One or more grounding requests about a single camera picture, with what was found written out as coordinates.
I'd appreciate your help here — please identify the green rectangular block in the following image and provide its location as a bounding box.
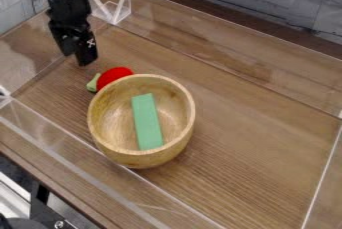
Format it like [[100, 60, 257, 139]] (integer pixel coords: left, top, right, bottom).
[[130, 93, 163, 150]]

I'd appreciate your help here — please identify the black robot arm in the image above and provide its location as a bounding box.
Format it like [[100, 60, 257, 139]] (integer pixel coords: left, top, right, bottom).
[[46, 0, 97, 66]]

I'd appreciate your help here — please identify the black metal table leg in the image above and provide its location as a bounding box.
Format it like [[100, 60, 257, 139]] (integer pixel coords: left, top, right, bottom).
[[29, 182, 73, 229]]

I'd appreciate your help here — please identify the round wooden bowl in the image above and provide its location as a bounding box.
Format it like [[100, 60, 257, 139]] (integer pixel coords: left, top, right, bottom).
[[86, 74, 196, 169]]

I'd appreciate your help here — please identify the red plush fruit green stem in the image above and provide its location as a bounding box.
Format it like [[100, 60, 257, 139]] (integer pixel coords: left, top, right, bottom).
[[85, 67, 133, 93]]

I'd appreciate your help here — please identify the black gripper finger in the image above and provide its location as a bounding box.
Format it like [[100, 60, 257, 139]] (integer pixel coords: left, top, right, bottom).
[[74, 32, 97, 66], [53, 29, 74, 56]]

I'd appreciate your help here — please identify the black cable under table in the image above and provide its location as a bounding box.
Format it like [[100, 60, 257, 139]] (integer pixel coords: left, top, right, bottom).
[[0, 213, 13, 229]]

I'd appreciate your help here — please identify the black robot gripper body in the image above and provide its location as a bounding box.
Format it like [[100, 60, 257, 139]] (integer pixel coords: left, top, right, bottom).
[[46, 0, 90, 45]]

